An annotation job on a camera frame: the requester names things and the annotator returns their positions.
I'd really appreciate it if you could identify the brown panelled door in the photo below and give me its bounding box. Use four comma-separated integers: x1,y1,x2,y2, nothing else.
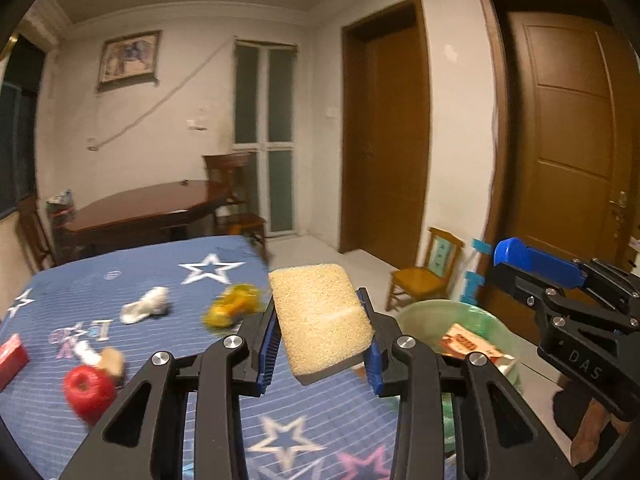
475,0,640,311

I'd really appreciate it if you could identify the beige foam block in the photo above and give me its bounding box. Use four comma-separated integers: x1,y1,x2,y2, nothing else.
97,347,126,378

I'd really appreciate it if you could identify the round dark wooden table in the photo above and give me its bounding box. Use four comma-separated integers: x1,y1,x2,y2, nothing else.
62,180,233,256

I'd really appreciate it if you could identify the orange and white box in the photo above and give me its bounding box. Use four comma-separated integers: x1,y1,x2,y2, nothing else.
437,322,516,371

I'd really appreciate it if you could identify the small wooden chair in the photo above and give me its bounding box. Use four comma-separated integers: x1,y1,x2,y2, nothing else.
386,226,466,312

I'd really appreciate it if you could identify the brown wooden door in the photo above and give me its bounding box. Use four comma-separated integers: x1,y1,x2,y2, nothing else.
340,0,433,256

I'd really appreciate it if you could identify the white wall cable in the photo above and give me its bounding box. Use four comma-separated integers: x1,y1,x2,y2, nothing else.
87,35,236,153

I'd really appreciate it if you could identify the framed elephant painting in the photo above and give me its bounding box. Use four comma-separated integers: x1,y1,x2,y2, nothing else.
96,30,162,92

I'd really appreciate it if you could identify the frosted glass double door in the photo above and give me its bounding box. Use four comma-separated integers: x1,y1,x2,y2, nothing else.
232,37,301,238

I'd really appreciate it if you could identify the person's right hand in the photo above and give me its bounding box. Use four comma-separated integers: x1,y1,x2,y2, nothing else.
572,400,633,467

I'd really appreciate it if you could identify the black and red bag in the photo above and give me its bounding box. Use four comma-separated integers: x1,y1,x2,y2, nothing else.
46,189,78,261

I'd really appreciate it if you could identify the dark window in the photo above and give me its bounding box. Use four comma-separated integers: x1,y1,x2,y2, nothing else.
0,35,46,221

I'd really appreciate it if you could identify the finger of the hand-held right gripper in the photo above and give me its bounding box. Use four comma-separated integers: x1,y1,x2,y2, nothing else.
487,237,587,307
570,257,640,312

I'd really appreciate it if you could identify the dark wooden dining chair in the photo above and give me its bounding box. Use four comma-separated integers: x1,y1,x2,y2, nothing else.
15,195,56,273
202,151,271,261

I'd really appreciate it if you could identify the yellow sponge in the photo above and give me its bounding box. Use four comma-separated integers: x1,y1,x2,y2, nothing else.
268,264,376,387

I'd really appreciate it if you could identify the red apple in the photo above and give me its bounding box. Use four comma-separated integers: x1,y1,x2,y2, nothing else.
63,365,118,426

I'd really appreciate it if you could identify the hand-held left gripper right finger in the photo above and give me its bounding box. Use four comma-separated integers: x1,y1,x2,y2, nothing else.
357,288,576,480

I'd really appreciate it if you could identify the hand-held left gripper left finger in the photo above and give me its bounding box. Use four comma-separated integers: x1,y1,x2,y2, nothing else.
57,298,281,480

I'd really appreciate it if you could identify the blue paper wall decoration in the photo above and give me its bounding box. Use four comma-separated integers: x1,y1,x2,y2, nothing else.
462,237,496,306

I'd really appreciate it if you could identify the blue star-print tablecloth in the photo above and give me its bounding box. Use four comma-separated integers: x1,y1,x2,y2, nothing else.
0,235,451,480

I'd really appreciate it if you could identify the yellow crumpled wrapper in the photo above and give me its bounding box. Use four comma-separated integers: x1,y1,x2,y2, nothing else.
201,282,263,331

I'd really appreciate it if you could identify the grey crumpled paper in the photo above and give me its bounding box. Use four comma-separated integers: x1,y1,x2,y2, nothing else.
75,340,103,366

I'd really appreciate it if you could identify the pink carton box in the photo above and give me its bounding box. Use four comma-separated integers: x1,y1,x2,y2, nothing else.
0,332,30,393

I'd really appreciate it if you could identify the white crumpled tissue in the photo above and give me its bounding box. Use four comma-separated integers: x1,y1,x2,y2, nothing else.
120,286,171,325

